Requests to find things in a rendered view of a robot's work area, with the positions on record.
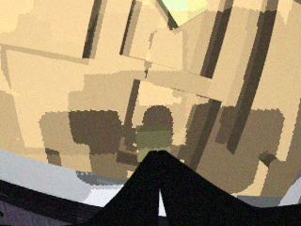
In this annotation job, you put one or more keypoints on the tan puzzle board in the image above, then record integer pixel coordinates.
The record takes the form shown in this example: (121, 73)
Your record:
(77, 76)

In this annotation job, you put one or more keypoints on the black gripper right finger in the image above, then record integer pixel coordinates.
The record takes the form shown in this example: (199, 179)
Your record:
(190, 200)

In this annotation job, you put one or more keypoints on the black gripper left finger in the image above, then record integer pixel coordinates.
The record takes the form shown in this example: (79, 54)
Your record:
(137, 202)

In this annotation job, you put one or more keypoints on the olive yellow block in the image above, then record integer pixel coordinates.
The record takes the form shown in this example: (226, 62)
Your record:
(182, 11)
(154, 137)

